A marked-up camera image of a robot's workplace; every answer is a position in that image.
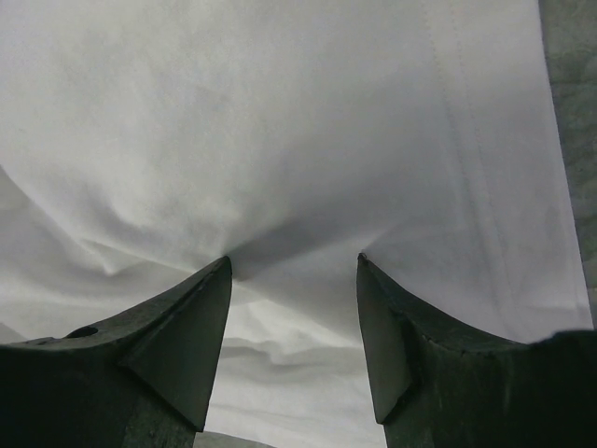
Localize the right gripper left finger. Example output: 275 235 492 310
1 257 232 447

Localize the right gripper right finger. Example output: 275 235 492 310
356 256 596 447

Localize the white t-shirt with red print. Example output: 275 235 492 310
1 1 593 447

